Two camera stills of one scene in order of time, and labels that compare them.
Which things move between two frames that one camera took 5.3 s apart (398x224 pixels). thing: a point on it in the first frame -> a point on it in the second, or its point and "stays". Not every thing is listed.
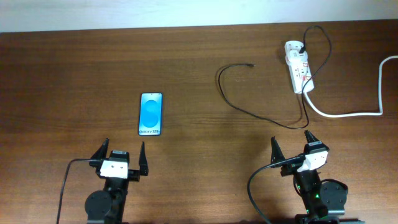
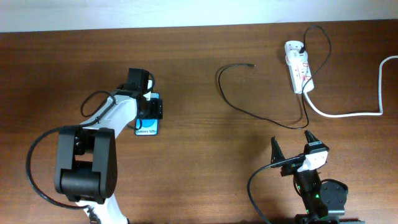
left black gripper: [133, 175] -> [157, 109]
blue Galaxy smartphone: [150, 114] stays
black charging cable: [303, 50] stays
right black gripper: [277, 155] stays
